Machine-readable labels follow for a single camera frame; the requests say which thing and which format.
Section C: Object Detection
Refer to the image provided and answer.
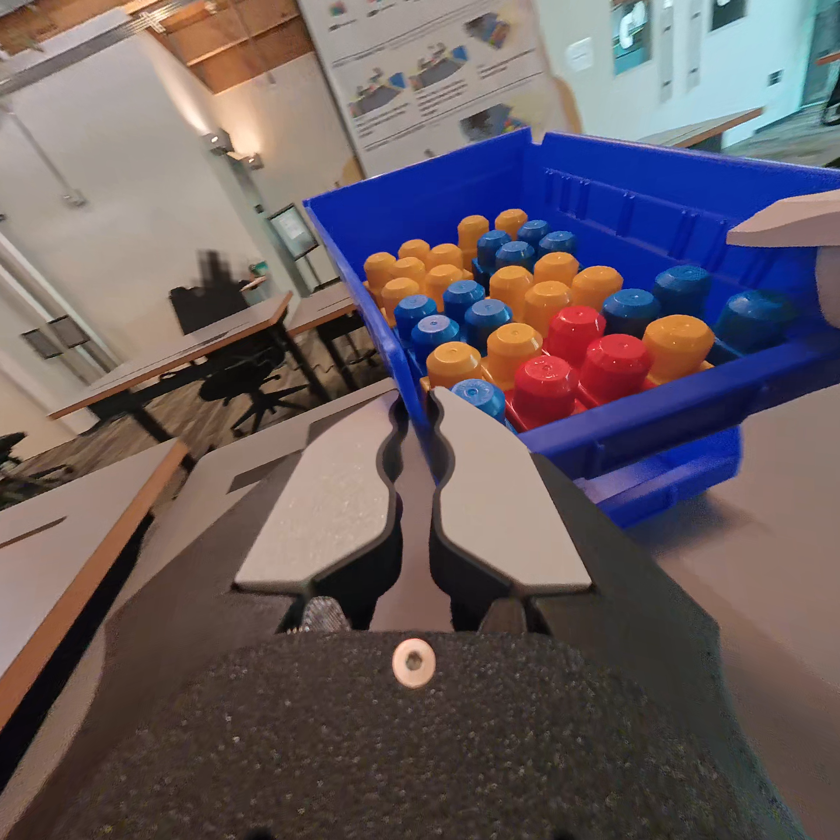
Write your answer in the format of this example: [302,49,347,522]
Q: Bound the grey wood-edged desk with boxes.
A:
[0,438,191,729]

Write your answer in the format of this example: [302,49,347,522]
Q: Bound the phone sign window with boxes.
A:
[613,0,654,76]

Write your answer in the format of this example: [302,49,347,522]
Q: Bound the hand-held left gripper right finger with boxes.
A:
[428,387,593,632]

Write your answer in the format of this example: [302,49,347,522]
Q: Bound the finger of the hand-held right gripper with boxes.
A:
[726,196,840,249]

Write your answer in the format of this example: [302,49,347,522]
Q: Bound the wooden-top desk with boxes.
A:
[287,282,382,395]
[49,292,293,447]
[640,108,765,152]

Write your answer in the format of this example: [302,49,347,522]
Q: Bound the framed notice stand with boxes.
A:
[268,203,322,296]

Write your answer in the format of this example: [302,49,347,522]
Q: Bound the blue plastic bin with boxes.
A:
[303,126,840,529]

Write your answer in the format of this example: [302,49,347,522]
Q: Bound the white document stand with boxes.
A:
[295,0,585,185]

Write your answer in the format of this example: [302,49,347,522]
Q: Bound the wall light fixture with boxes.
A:
[202,130,265,170]

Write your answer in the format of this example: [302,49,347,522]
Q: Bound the pile of toy blocks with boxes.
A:
[363,209,798,434]

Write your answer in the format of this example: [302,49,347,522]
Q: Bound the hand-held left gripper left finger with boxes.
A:
[233,387,404,632]

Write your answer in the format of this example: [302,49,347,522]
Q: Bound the printed instruction sheet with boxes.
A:
[298,0,549,175]

